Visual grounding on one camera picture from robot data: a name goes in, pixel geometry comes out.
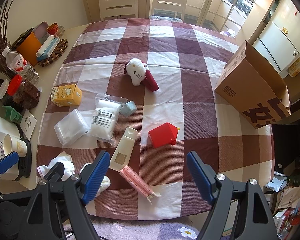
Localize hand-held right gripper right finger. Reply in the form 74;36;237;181
187;151;278;240

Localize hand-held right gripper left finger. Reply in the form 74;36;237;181
20;150;111;240

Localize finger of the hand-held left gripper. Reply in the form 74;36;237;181
37;162;66;182
0;152;20;202

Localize cream cosmetic tube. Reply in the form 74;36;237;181
109;127;138;173

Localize clear plastic container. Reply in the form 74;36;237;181
54;109;90;147

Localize clear zip bag of cotton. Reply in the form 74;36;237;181
86;93;128;145

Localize light blue sponge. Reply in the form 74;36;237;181
120;101;137;117

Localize large printed cardboard box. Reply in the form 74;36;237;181
214;40;292;130

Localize orange container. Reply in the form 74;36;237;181
15;31;42;67

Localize paper cup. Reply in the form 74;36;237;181
3;134;28;158

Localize black tray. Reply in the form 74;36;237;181
14;139;32;182

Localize pink hair roller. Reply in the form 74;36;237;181
119;165;162;201

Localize white card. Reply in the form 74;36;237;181
20;109;37;140

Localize green plastic holder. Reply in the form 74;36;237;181
2;105;23;123

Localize red house-shaped box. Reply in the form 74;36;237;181
148;122;180;150

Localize purple fluffy clothing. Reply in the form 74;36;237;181
90;216;200;240

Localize glass jar with red lid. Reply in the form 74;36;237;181
7;74;40;109

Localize jar with white lid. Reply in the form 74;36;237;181
0;79;15;108

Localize yellow cartoon carton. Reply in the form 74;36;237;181
51;84;82;107

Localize brown paper bag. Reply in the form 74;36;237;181
277;185;300;210

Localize dark furniture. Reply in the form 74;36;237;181
271;124;300;170

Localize plastic water bottle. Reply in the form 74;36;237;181
2;46;28;75

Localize white cat plush toy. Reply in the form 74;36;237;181
124;58;160;92

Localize wooden beaded trivet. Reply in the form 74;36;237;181
37;38;68;67

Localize white and blue box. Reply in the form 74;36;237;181
36;35;60;58

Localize checked tablecloth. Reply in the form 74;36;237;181
36;18;274;217

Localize dried branches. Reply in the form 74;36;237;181
0;0;32;70

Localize pink bowl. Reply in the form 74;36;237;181
33;21;49;39

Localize red bowl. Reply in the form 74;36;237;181
46;23;59;37

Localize white wastebasket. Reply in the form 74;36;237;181
221;29;237;38

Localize yellow snack box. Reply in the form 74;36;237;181
287;55;300;77

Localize white fridge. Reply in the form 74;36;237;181
251;0;300;74

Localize patterned seat cushion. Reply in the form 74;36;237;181
149;15;185;22

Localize black microwave oven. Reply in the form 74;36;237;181
234;0;254;15

